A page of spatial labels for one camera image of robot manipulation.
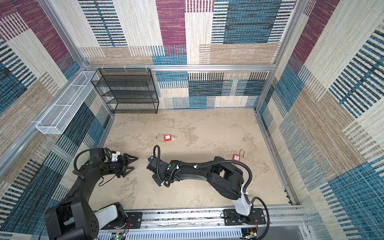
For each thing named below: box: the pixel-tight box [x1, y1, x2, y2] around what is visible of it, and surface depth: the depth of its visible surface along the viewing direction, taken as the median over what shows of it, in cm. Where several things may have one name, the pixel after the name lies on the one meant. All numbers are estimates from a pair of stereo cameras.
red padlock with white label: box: [155, 134, 172, 142], surface depth 104 cm
